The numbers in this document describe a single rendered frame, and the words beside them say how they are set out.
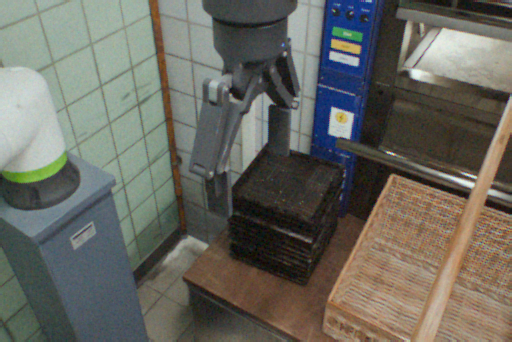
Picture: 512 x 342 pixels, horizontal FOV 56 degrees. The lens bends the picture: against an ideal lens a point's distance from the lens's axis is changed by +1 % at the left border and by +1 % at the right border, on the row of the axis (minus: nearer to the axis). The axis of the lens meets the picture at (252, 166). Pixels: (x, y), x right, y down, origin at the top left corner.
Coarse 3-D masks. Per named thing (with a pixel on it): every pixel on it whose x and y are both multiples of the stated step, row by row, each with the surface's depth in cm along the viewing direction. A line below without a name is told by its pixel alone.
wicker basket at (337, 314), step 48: (384, 192) 151; (432, 192) 150; (384, 240) 164; (432, 240) 155; (480, 240) 148; (336, 288) 135; (384, 288) 153; (480, 288) 152; (336, 336) 139; (384, 336) 128; (480, 336) 140
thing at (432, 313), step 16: (496, 144) 108; (496, 160) 104; (480, 176) 101; (480, 192) 96; (464, 208) 94; (480, 208) 94; (464, 224) 90; (464, 240) 87; (448, 256) 84; (448, 272) 81; (432, 288) 80; (448, 288) 79; (432, 304) 77; (432, 320) 75; (416, 336) 73; (432, 336) 73
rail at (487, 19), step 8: (400, 0) 113; (408, 0) 112; (408, 8) 113; (416, 8) 112; (424, 8) 111; (432, 8) 110; (440, 8) 109; (448, 8) 109; (456, 8) 108; (448, 16) 109; (456, 16) 108; (464, 16) 107; (472, 16) 107; (480, 16) 106; (488, 16) 105; (496, 16) 105; (488, 24) 106; (496, 24) 105; (504, 24) 104
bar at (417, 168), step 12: (336, 144) 116; (348, 144) 115; (360, 144) 114; (372, 156) 112; (384, 156) 111; (396, 156) 110; (408, 168) 109; (420, 168) 108; (432, 168) 107; (432, 180) 108; (444, 180) 106; (456, 180) 105; (468, 180) 104; (468, 192) 104; (492, 192) 102; (504, 192) 101; (504, 204) 101
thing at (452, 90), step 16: (400, 80) 139; (416, 80) 137; (432, 80) 136; (448, 80) 136; (432, 96) 137; (448, 96) 134; (464, 96) 132; (480, 96) 130; (496, 96) 130; (496, 112) 130
